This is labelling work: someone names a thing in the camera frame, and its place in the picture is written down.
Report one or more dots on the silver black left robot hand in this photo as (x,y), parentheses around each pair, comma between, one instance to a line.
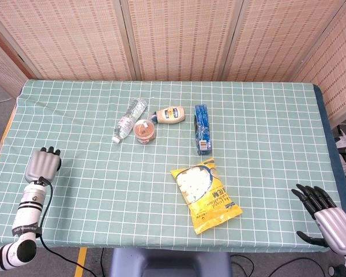
(41,166)

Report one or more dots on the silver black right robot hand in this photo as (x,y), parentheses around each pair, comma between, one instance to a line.
(337,225)

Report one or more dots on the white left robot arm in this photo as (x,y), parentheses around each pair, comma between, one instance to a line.
(27,213)

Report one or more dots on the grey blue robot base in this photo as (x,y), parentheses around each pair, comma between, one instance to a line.
(170,262)

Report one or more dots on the brown round snack cup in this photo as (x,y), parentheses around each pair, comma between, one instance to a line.
(144,131)

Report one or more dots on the green checked tablecloth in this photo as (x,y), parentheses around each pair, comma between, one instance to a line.
(118,187)

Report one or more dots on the clear plastic water bottle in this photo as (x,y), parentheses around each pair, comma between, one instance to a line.
(127,122)

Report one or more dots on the bamboo folding screen panel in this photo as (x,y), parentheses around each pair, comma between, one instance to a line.
(181,37)
(276,37)
(337,66)
(69,37)
(0,66)

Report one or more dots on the yellow marshmallow bag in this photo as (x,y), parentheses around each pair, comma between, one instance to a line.
(207,202)

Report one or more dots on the cream mayonnaise squeeze bottle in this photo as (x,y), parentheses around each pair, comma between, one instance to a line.
(173,115)

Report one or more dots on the long blue cardboard box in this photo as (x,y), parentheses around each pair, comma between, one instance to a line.
(203,127)

